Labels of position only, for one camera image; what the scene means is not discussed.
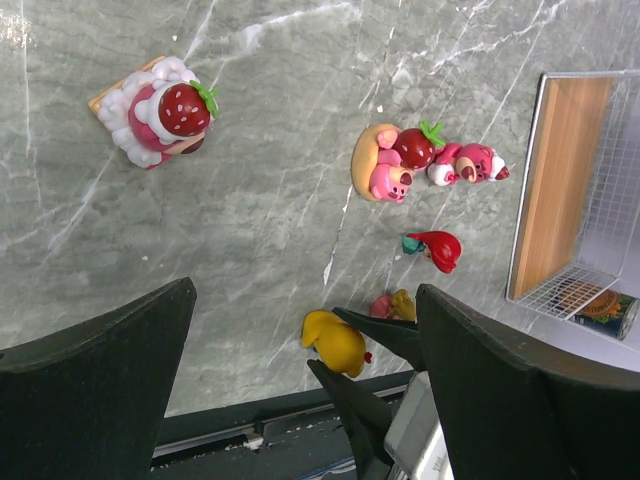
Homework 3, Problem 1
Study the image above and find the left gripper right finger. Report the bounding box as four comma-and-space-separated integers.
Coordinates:
416, 284, 639, 479

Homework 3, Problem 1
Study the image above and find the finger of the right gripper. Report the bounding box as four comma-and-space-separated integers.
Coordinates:
332, 307, 425, 371
307, 360, 394, 479

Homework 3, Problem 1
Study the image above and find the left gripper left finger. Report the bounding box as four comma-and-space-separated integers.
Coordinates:
1, 278, 197, 479

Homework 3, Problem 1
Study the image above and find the yellow duck toy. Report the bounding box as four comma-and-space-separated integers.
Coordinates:
301, 310, 372, 378

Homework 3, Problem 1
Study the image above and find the pink bear strawberry donut toy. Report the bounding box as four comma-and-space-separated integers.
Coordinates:
350, 120, 446, 204

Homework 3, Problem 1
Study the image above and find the strawberry cake slice toy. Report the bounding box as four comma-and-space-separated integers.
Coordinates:
88, 57, 219, 170

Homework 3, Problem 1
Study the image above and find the tin can front right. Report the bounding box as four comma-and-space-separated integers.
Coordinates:
572, 290, 639, 341

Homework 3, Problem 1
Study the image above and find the white wire wooden shelf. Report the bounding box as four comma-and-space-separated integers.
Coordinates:
506, 70, 639, 320

